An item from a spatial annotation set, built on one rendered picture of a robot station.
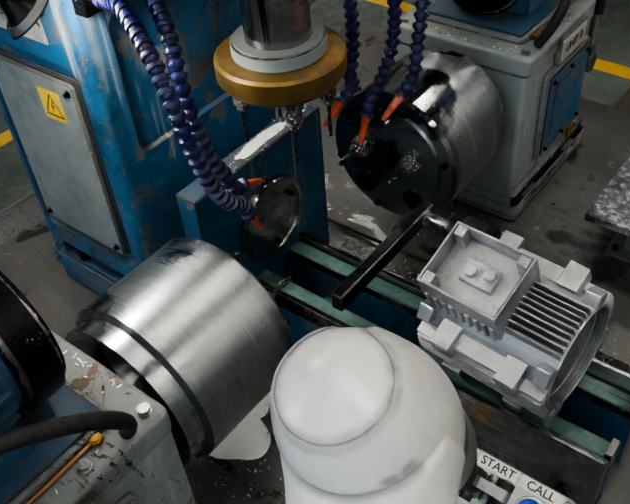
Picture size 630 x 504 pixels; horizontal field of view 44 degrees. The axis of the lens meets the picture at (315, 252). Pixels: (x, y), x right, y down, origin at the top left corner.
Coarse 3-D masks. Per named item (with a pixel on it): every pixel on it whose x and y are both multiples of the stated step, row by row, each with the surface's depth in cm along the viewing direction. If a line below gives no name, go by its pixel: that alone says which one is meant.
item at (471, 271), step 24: (456, 240) 105; (480, 240) 104; (432, 264) 103; (456, 264) 105; (480, 264) 102; (504, 264) 102; (528, 264) 98; (432, 288) 101; (456, 288) 103; (480, 288) 101; (504, 288) 101; (528, 288) 100; (456, 312) 103; (480, 312) 97; (504, 312) 97
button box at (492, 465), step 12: (480, 456) 86; (492, 456) 85; (492, 468) 85; (504, 468) 84; (516, 480) 83; (528, 480) 83; (516, 492) 83; (528, 492) 83; (540, 492) 82; (552, 492) 82
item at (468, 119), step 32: (448, 64) 132; (384, 96) 127; (416, 96) 126; (448, 96) 128; (480, 96) 131; (352, 128) 135; (384, 128) 130; (416, 128) 126; (448, 128) 125; (480, 128) 130; (352, 160) 140; (384, 160) 135; (416, 160) 128; (448, 160) 126; (480, 160) 133; (384, 192) 140; (416, 192) 134; (448, 192) 130
